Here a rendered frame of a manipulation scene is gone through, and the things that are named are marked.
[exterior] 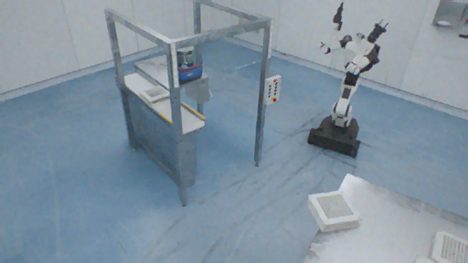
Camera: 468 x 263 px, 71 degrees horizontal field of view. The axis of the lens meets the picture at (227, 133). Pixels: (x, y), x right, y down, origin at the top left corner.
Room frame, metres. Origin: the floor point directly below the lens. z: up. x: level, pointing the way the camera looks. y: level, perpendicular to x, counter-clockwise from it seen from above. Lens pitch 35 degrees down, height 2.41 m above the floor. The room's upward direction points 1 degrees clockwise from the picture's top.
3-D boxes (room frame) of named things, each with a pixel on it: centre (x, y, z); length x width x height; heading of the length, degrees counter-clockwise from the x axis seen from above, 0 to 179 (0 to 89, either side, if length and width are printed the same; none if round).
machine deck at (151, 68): (2.62, 0.50, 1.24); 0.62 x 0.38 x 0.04; 39
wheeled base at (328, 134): (3.43, -1.39, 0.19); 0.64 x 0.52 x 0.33; 153
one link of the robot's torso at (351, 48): (3.47, -1.44, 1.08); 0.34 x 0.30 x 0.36; 17
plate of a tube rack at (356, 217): (1.43, -0.67, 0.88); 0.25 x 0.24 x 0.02; 102
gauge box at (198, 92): (2.55, 0.27, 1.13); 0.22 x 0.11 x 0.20; 39
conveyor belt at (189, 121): (2.92, 0.73, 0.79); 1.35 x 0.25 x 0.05; 39
